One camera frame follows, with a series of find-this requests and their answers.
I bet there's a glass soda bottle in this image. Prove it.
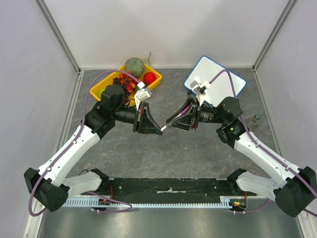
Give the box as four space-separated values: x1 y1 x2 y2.
248 114 261 130

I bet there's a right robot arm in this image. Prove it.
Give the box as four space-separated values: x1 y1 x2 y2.
166 97 317 217

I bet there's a pink marker cap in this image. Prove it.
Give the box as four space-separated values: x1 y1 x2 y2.
180 105 191 115

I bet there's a purple grape bunch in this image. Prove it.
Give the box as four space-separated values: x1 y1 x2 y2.
113 77 126 88

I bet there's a red fruit cluster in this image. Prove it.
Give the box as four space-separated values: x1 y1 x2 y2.
118 73 137 95

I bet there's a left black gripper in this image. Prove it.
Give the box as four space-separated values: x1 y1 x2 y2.
113 102 162 136

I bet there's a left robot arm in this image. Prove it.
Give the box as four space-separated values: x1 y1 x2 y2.
24 85 162 212

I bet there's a light green apple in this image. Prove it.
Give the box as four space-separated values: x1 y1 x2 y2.
99 89 105 99

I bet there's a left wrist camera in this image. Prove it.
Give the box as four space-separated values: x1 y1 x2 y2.
134 81 152 109

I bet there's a green melon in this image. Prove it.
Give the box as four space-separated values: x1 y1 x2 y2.
124 57 145 77

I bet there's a light blue cable duct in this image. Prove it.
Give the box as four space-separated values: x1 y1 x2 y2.
63 196 232 209

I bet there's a yellow plastic tray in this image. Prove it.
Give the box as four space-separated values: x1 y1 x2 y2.
90 64 162 106

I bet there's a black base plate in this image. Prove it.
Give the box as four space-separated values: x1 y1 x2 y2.
95 177 258 204

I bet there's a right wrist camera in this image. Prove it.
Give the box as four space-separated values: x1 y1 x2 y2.
190 77 211 106

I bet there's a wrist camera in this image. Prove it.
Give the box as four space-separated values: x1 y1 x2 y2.
190 77 211 106
134 81 152 109

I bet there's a red apple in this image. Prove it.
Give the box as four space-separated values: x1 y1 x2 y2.
143 72 157 85

